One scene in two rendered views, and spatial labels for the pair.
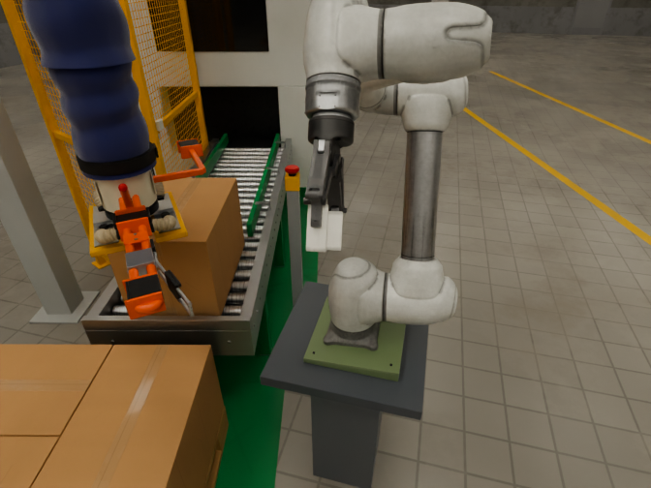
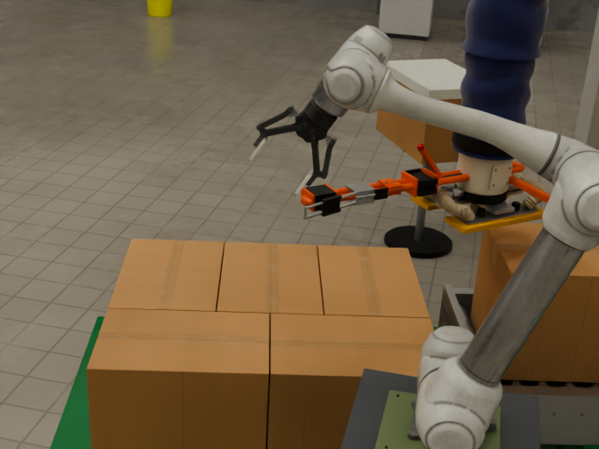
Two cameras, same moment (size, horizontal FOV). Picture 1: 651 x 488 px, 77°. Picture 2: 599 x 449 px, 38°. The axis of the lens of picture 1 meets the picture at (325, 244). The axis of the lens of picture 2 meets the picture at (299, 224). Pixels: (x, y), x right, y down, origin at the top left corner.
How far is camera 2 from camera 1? 2.05 m
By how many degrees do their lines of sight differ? 75
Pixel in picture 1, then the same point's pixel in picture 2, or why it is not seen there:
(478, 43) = (326, 81)
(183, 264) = (498, 287)
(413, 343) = not seen: outside the picture
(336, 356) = (394, 411)
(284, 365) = (381, 382)
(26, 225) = not seen: hidden behind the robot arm
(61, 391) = (366, 304)
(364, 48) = not seen: hidden behind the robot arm
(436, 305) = (422, 411)
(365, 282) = (432, 346)
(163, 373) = (400, 353)
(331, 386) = (357, 414)
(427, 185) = (509, 287)
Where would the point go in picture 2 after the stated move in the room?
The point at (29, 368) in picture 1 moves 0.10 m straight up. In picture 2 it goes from (389, 282) to (390, 260)
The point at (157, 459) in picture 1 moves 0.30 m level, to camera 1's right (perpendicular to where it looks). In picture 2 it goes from (306, 365) to (309, 420)
